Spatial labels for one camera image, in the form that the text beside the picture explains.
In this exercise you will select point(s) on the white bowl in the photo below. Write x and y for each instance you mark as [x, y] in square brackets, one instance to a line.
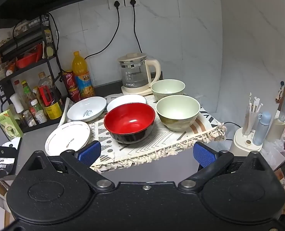
[125, 99]

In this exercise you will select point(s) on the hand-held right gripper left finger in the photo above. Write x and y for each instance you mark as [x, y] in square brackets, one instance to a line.
[90, 152]

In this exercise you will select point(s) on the white utensil holder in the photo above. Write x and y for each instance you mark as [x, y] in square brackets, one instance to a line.
[243, 144]

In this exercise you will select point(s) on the red drink can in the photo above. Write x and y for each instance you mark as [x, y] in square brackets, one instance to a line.
[74, 95]
[69, 79]

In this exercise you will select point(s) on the large green bowl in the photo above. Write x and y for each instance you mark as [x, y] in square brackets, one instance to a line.
[178, 110]

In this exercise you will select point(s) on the wrapped chopsticks bundle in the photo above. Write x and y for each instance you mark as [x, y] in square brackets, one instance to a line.
[252, 113]

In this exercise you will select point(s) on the green cardboard box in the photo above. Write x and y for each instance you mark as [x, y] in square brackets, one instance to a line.
[9, 125]

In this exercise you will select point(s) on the red and black bowl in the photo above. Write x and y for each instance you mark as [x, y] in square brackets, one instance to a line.
[129, 122]

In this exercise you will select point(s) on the green label sauce bottle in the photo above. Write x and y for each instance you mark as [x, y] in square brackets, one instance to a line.
[28, 93]

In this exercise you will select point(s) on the glass electric kettle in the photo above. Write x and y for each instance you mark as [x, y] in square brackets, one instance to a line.
[132, 73]

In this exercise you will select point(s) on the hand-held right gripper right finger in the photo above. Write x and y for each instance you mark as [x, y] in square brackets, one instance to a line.
[203, 156]

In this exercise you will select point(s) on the white bottle blue top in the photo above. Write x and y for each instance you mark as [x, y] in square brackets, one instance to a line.
[280, 122]

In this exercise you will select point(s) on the orange juice bottle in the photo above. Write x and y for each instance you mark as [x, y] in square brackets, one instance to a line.
[82, 77]

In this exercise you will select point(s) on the cream kettle base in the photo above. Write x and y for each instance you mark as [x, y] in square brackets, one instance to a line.
[135, 92]

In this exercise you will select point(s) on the black kitchen rack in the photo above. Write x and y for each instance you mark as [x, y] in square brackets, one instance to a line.
[57, 60]

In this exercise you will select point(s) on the white plate gold rim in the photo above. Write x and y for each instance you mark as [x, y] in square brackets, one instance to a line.
[65, 137]

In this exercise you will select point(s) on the small green bowl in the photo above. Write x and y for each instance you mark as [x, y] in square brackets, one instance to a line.
[167, 89]

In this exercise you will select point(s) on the red plastic container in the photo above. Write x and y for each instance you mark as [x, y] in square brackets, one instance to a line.
[27, 60]

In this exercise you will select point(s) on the blue thermos bottle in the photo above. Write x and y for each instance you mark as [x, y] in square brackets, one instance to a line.
[261, 130]

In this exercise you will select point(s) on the dark sauce bottle red label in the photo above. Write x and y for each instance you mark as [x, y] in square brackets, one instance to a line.
[50, 101]

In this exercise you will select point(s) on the small seasoning jar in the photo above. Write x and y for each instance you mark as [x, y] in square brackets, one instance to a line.
[39, 114]
[30, 119]

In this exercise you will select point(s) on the patterned fringed mat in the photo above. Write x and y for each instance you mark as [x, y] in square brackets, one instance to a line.
[161, 138]

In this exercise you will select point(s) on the white plate blue rim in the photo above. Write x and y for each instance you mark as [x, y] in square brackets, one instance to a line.
[87, 110]

